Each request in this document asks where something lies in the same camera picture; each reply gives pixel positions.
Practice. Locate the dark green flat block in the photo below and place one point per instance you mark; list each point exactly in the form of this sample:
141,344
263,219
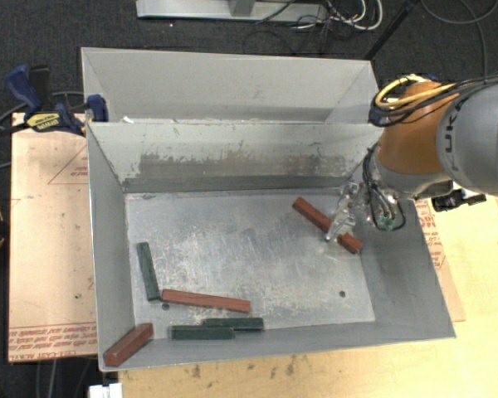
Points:
234,323
201,333
148,272

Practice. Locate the grey metal bin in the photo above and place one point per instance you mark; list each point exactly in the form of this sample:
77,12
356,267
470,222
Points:
249,255

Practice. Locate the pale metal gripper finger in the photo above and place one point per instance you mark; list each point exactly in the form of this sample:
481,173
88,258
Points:
350,223
335,226

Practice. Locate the brown cardboard board red print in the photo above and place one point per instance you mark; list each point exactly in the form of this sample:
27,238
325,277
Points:
50,239

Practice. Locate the black cylinder on white bracket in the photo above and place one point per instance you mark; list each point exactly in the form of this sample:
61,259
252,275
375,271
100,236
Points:
456,201

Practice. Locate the red-brown block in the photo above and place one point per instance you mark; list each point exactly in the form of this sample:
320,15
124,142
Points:
311,213
128,344
207,301

